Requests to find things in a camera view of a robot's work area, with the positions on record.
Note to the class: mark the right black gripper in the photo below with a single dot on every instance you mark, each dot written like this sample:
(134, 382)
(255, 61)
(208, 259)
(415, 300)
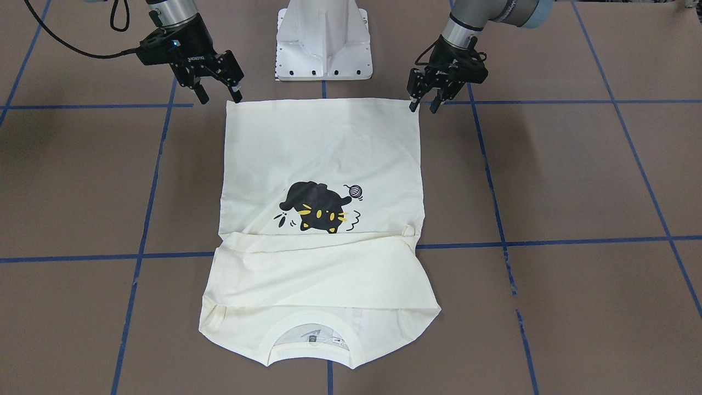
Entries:
(193, 49)

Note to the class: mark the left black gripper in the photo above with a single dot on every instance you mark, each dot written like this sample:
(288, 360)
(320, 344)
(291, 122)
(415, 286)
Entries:
(451, 56)

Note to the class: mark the cream long-sleeve cat shirt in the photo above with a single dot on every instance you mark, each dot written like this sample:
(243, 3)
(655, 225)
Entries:
(320, 214)

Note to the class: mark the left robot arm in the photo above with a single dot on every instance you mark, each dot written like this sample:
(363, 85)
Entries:
(468, 18)

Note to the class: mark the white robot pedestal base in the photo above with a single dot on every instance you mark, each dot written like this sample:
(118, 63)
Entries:
(323, 40)

